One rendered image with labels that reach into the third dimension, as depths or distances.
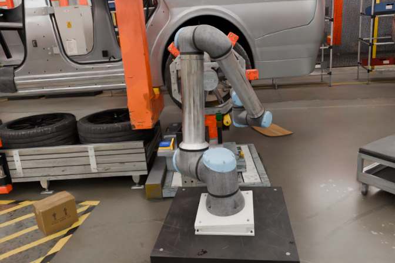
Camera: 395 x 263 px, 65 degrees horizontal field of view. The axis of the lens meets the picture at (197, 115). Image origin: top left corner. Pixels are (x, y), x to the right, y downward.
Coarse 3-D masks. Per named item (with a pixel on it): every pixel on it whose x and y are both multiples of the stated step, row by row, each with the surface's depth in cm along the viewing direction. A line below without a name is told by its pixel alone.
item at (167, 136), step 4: (172, 124) 268; (176, 124) 267; (180, 124) 266; (168, 128) 270; (172, 128) 262; (176, 128) 262; (168, 132) 256; (172, 132) 255; (164, 136) 249; (168, 136) 248; (172, 136) 248; (164, 140) 249; (168, 140) 248; (168, 156) 253; (172, 156) 257; (168, 160) 258; (172, 160) 258; (168, 164) 259; (172, 164) 259; (168, 168) 260; (172, 168) 260; (168, 172) 258
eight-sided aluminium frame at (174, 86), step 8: (240, 56) 221; (176, 64) 224; (240, 64) 223; (176, 72) 231; (176, 80) 227; (176, 88) 228; (176, 96) 230; (208, 112) 232; (216, 112) 232; (224, 112) 232
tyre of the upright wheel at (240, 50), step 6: (234, 48) 228; (240, 48) 228; (240, 54) 229; (246, 54) 230; (168, 60) 232; (246, 60) 230; (168, 66) 233; (246, 66) 231; (168, 72) 234; (168, 78) 235; (168, 84) 236; (168, 90) 238; (174, 102) 241; (180, 108) 241; (222, 114) 241
